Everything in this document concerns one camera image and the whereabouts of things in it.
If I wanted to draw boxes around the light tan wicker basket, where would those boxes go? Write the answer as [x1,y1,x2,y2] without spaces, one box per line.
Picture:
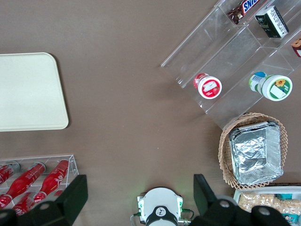
[219,112,289,190]

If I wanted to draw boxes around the small black white carton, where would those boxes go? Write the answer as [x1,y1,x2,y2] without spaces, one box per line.
[255,6,290,39]

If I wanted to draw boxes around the teal snack box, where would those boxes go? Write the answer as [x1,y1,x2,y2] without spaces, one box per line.
[283,213,297,225]

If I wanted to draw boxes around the green lid yogurt cup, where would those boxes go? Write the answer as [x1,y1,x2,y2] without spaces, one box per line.
[248,72,293,102]

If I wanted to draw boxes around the red lid yogurt cup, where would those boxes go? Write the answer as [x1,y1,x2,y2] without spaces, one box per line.
[193,73,223,100]

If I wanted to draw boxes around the white rectangular snack tray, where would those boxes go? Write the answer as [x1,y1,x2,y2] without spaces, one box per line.
[232,186,301,226]

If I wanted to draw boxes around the chocolate chip cookie box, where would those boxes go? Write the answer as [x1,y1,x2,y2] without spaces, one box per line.
[291,37,301,58]

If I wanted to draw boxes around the rice cracker bag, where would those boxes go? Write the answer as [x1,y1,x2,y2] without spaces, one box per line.
[272,197,301,214]
[238,192,276,212]

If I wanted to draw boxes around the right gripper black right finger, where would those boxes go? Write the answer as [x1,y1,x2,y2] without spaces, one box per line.
[188,173,293,226]

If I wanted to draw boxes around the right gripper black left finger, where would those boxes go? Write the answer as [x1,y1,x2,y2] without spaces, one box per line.
[0,174,89,226]

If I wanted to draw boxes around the Snickers chocolate bar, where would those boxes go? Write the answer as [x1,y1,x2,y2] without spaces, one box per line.
[227,0,261,24]

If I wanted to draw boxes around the clear acrylic stepped stand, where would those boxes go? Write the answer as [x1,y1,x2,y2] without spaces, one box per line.
[160,0,301,129]

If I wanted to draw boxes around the beige plastic tray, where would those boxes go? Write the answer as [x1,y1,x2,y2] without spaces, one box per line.
[0,52,69,132]

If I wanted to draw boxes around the clear acrylic bottle rack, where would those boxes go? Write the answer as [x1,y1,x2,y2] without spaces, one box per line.
[0,154,79,210]

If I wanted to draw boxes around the aluminium foil container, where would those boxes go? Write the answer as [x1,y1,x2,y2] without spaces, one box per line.
[228,121,285,186]

